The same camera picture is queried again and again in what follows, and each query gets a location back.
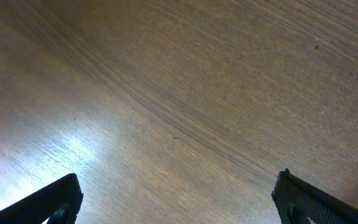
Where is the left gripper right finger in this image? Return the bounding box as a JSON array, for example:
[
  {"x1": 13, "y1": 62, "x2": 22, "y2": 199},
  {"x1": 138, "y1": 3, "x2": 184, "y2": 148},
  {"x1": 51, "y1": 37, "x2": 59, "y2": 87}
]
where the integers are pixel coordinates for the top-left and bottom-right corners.
[{"x1": 272, "y1": 169, "x2": 358, "y2": 224}]

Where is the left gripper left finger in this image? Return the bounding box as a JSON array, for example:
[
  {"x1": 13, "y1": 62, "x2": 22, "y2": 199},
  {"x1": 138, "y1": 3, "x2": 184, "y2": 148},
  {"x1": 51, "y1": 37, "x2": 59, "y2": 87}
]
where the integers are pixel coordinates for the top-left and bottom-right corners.
[{"x1": 0, "y1": 173, "x2": 83, "y2": 224}]

